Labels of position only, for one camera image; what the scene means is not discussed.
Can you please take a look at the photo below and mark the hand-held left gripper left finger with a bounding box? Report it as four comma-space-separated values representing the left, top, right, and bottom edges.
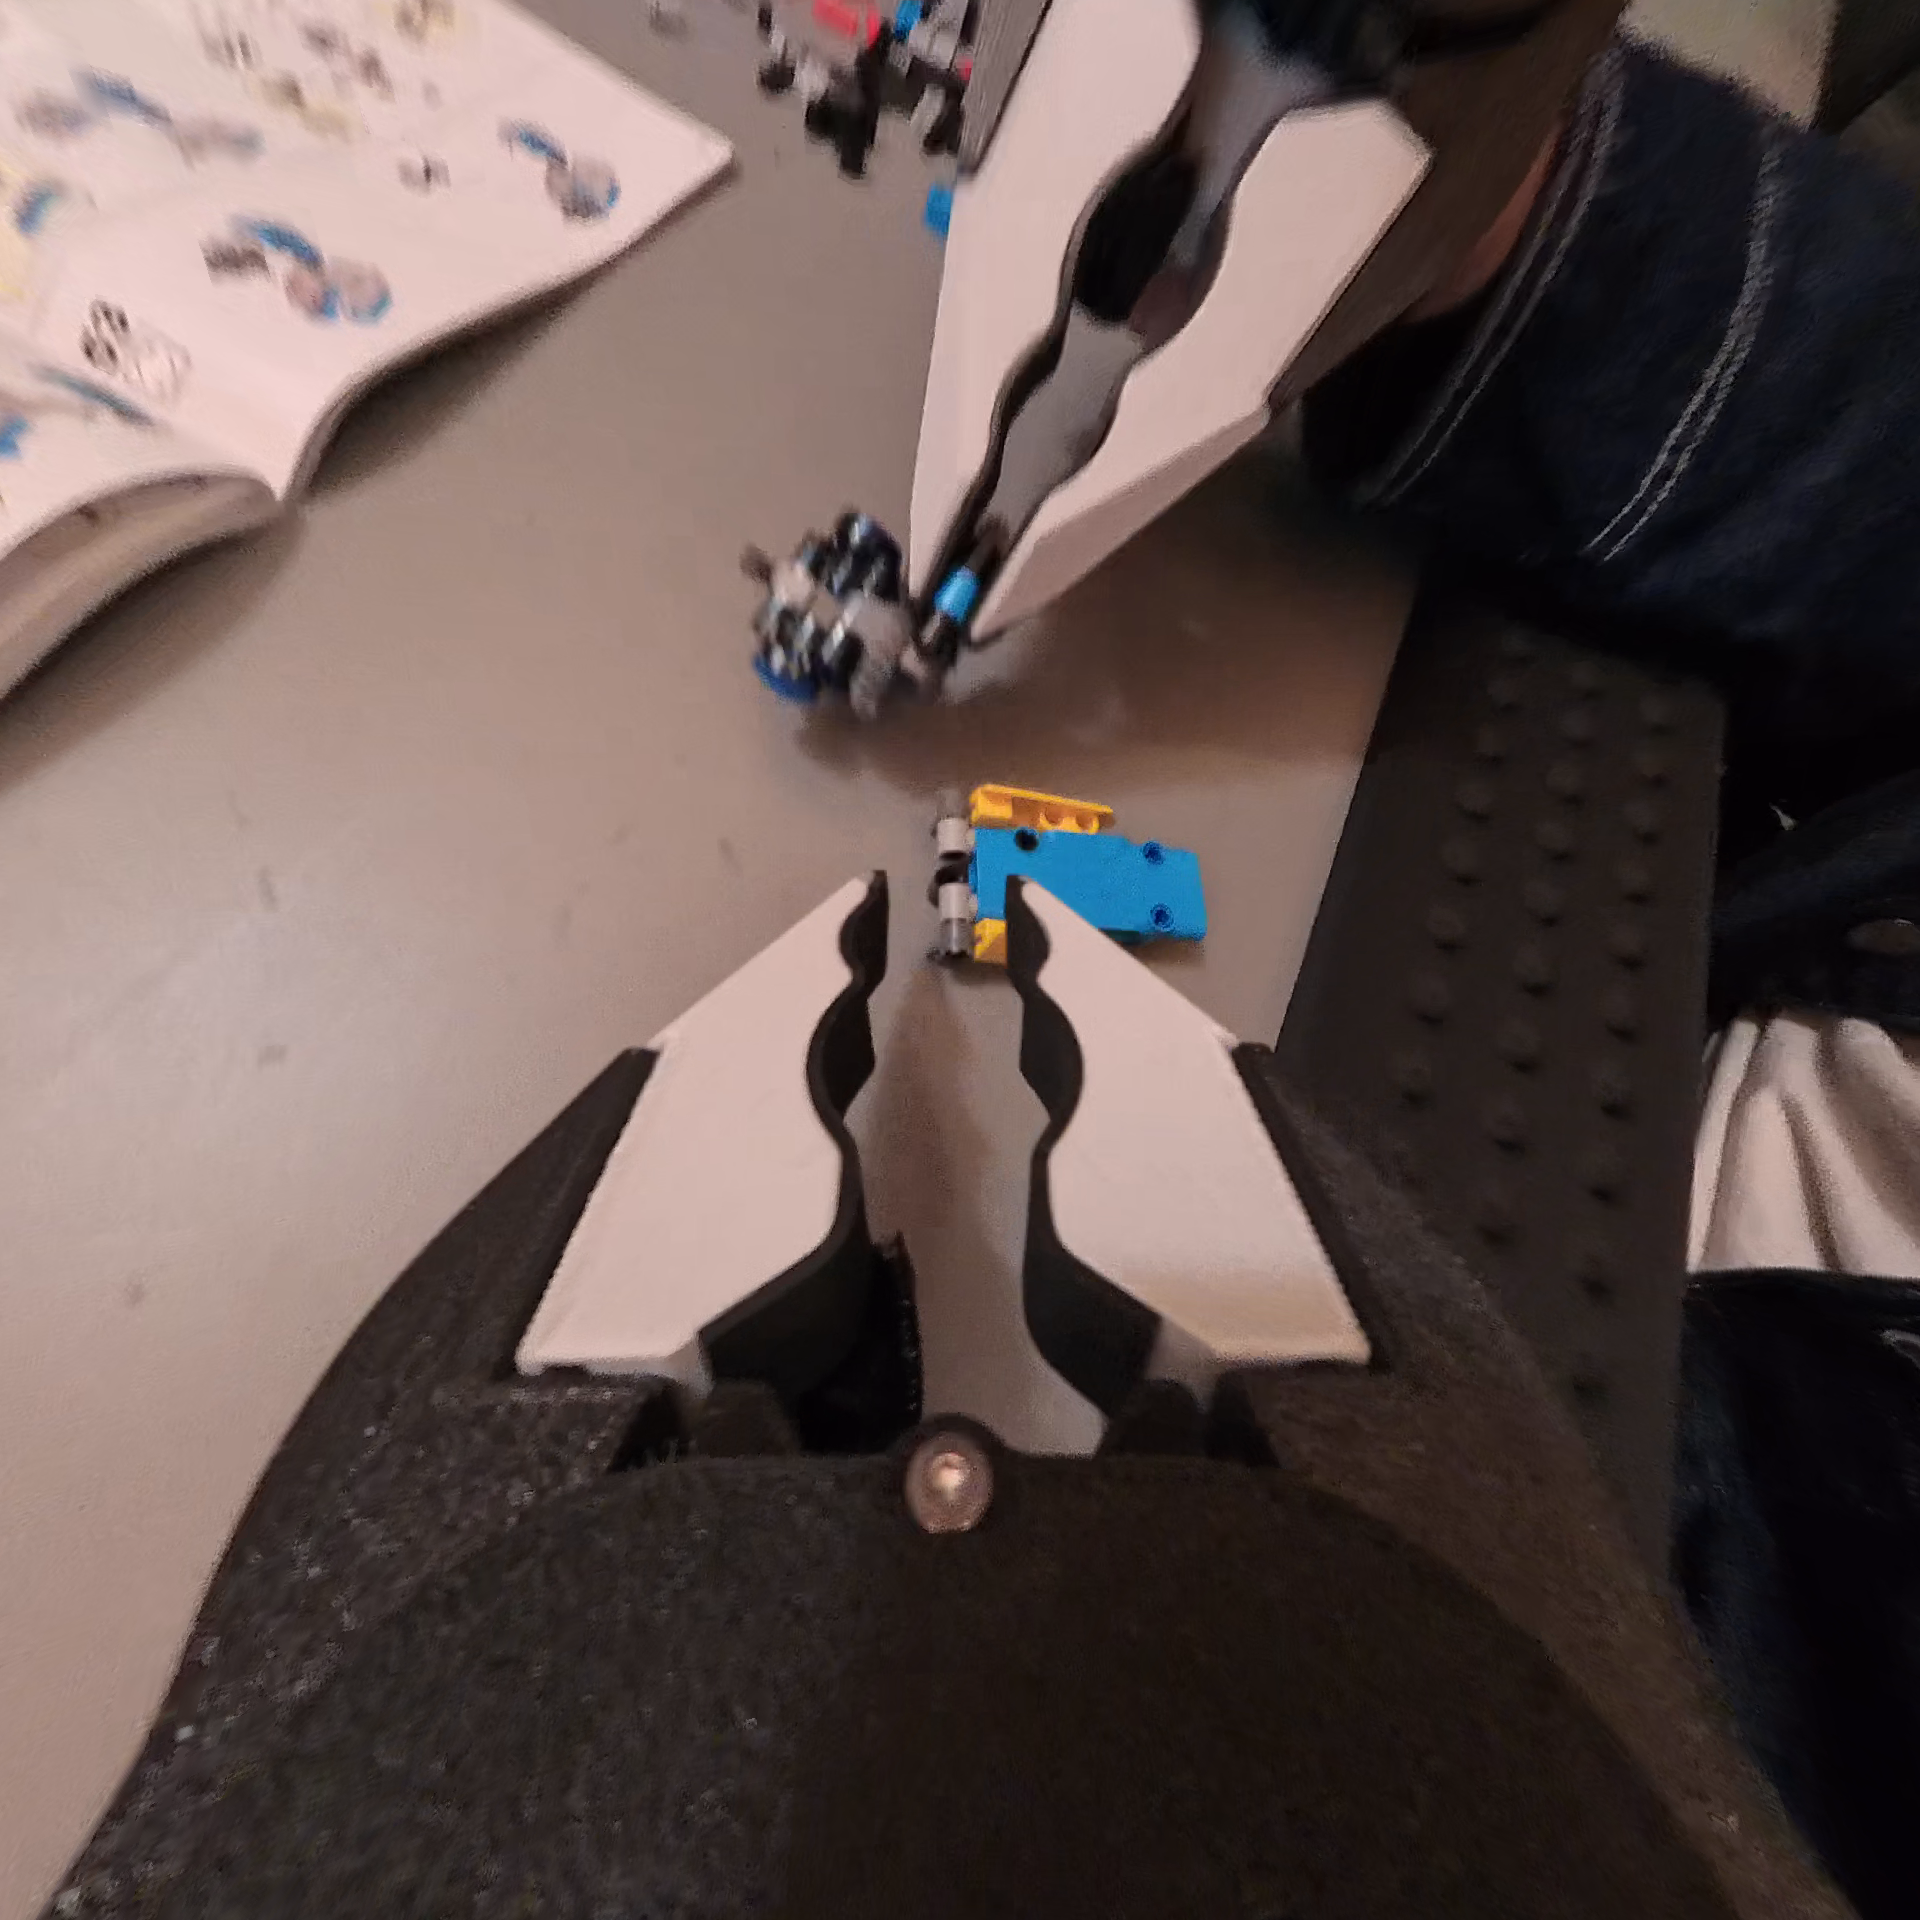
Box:
516, 871, 903, 1412

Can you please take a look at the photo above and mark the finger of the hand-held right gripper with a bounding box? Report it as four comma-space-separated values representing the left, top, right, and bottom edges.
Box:
908, 0, 1208, 646
975, 92, 1434, 646

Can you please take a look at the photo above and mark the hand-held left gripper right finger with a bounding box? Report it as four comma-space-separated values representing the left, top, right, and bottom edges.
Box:
1005, 880, 1376, 1412

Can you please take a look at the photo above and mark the blue yellow brick assembly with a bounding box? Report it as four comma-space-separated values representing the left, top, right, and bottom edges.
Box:
929, 786, 1210, 968

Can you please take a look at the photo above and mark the black gear brick assembly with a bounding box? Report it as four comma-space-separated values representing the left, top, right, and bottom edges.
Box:
745, 511, 975, 714

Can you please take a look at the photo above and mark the person's right forearm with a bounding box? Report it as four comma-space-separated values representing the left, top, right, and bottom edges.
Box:
1304, 31, 1920, 872

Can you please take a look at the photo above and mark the grey desk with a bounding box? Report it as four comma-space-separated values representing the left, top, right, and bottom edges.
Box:
0, 0, 1920, 1863

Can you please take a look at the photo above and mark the pile of small brick parts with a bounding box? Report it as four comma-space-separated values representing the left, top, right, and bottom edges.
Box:
646, 0, 992, 183

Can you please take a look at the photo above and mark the black studded mat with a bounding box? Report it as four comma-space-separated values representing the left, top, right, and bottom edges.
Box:
1276, 600, 1742, 1561

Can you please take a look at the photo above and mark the person's white shirt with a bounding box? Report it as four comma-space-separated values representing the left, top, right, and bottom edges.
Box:
1686, 1005, 1920, 1277

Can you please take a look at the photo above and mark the person's denim jacket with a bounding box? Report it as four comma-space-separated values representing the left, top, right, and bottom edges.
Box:
1665, 766, 1920, 1920

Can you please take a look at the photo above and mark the building instruction booklet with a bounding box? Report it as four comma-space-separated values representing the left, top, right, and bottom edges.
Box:
0, 0, 736, 706

